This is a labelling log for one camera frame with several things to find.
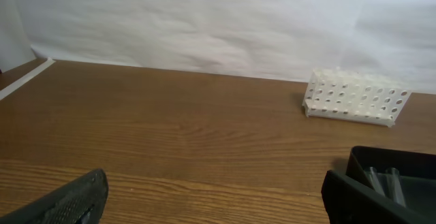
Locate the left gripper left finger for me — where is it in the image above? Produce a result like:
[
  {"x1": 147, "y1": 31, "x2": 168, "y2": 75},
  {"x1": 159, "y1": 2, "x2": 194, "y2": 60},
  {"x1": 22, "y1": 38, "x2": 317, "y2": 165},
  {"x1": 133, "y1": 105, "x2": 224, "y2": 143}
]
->
[{"x1": 0, "y1": 168, "x2": 110, "y2": 224}]

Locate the white test tube rack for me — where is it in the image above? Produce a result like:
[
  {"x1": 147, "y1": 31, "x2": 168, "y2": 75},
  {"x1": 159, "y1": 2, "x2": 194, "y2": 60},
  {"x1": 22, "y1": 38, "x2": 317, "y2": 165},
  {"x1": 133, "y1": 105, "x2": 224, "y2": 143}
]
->
[{"x1": 301, "y1": 66, "x2": 413, "y2": 128}]

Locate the black tray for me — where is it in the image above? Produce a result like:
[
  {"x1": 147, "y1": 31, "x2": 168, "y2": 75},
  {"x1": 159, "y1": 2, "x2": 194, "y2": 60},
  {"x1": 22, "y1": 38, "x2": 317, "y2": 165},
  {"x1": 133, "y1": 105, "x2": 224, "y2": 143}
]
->
[{"x1": 345, "y1": 145, "x2": 436, "y2": 224}]

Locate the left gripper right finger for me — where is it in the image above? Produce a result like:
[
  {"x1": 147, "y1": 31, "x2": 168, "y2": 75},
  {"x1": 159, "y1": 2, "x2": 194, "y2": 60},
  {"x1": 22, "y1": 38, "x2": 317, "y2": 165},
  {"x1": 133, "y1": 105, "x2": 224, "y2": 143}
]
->
[{"x1": 320, "y1": 169, "x2": 435, "y2": 224}]

